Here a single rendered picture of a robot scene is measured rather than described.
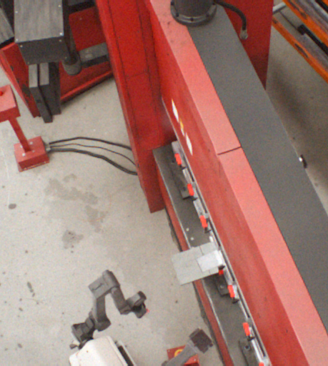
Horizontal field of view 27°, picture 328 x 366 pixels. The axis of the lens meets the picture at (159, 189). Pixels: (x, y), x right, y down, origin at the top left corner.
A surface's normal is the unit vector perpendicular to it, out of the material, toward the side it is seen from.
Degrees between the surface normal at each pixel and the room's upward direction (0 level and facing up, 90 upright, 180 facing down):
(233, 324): 0
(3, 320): 0
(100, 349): 42
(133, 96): 90
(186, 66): 0
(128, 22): 90
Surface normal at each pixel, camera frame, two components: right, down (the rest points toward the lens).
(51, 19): -0.09, -0.45
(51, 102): 0.11, 0.88
